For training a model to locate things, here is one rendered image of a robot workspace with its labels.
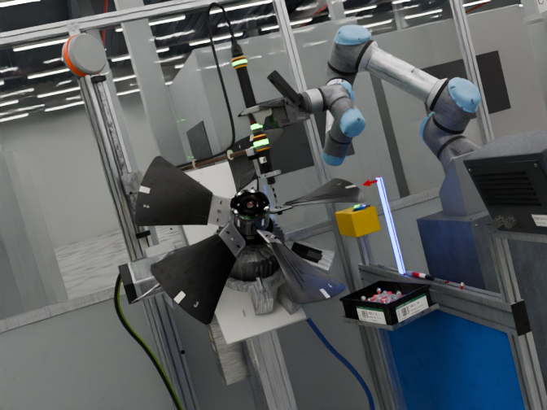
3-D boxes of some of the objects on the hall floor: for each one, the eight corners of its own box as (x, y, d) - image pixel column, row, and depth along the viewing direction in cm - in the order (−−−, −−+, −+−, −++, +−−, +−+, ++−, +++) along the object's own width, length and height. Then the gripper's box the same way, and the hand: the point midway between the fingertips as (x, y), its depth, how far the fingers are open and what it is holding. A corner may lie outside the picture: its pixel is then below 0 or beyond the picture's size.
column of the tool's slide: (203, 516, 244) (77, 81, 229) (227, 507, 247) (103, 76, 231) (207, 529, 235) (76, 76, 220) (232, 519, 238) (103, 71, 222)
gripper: (315, 116, 181) (249, 133, 176) (304, 121, 192) (240, 137, 187) (308, 89, 181) (241, 105, 175) (296, 95, 192) (233, 111, 186)
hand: (242, 111), depth 181 cm, fingers closed on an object, 4 cm apart
